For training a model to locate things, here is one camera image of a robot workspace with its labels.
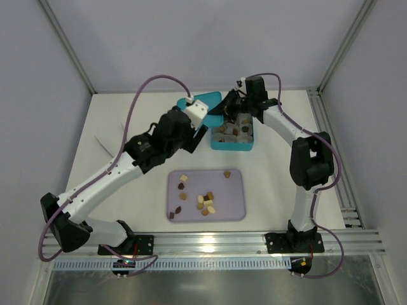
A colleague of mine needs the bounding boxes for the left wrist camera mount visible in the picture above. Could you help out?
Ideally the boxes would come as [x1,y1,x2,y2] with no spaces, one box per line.
[183,97,209,129]

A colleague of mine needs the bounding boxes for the slotted cable duct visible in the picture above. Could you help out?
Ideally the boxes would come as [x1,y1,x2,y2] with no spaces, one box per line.
[53,256,291,271]

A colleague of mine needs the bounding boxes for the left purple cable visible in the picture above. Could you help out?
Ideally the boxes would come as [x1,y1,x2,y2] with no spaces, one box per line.
[38,74,195,276]

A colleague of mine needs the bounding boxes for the teal box lid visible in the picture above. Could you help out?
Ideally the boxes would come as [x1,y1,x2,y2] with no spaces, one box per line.
[176,91,224,128]

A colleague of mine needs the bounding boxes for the white almond chocolate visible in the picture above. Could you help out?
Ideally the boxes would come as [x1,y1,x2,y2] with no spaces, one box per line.
[207,206,216,214]

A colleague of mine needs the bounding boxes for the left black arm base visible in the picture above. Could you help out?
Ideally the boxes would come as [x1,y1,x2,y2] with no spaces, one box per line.
[109,233,155,256]

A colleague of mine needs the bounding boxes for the aluminium frame post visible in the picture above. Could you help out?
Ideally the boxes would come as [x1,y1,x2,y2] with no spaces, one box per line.
[37,0,97,95]
[307,1,376,230]

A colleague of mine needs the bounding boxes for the metal serving tongs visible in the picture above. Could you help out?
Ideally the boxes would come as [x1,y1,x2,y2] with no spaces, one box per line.
[94,122,125,158]

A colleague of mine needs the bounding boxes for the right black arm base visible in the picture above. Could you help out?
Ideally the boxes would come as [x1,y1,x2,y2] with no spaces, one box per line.
[265,232,325,254]

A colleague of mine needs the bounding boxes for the left aluminium frame post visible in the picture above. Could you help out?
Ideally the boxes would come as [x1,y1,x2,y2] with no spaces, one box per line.
[37,0,97,95]

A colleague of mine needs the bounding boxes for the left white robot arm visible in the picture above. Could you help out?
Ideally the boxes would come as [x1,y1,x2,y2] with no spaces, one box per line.
[40,101,208,254]

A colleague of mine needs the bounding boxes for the lilac plastic tray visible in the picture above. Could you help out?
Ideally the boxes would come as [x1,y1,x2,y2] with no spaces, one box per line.
[166,169,246,223]

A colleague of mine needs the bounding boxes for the teal chocolate box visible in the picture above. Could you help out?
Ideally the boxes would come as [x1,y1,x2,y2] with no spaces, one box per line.
[207,114,254,151]

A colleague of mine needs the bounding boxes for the right aluminium frame post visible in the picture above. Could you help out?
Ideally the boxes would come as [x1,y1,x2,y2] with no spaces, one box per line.
[307,1,376,230]

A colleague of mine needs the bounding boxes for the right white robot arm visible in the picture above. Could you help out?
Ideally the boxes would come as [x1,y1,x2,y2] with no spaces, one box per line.
[209,74,335,254]

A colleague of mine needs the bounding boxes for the aluminium mounting rail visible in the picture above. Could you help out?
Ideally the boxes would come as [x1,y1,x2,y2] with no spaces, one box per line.
[38,229,386,259]

